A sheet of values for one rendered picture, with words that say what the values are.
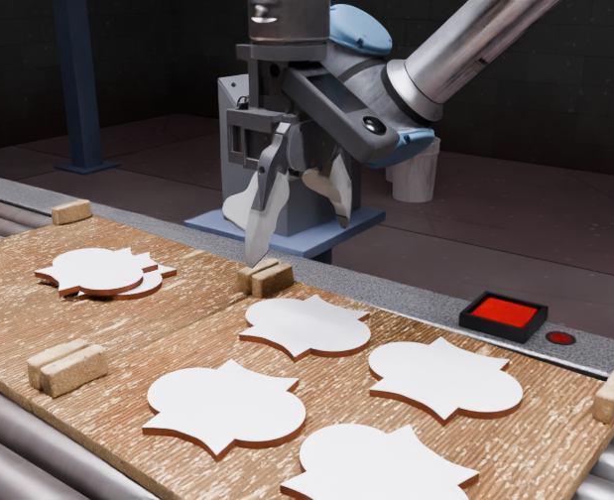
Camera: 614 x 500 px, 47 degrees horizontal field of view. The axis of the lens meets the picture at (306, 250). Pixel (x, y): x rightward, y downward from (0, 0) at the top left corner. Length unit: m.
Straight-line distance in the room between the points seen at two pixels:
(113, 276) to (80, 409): 0.25
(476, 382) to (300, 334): 0.18
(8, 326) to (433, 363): 0.45
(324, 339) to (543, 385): 0.21
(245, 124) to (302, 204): 0.55
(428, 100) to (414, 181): 3.33
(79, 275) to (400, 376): 0.41
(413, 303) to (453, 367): 0.21
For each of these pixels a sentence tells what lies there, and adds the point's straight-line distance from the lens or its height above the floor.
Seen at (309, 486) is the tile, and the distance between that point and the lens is 0.53.
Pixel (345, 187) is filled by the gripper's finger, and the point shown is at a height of 1.08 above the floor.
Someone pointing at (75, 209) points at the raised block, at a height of 0.95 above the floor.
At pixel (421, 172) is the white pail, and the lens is 4.37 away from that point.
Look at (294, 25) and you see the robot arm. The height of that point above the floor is 1.24.
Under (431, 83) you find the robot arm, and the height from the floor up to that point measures 1.14.
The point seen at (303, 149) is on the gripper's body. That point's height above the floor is 1.13.
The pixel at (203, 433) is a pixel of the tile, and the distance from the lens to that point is 0.58.
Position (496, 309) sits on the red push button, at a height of 0.93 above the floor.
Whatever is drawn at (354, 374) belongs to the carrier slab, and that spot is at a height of 0.94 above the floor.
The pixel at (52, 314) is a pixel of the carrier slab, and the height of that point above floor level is 0.94.
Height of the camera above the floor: 1.28
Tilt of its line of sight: 21 degrees down
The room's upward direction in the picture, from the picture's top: straight up
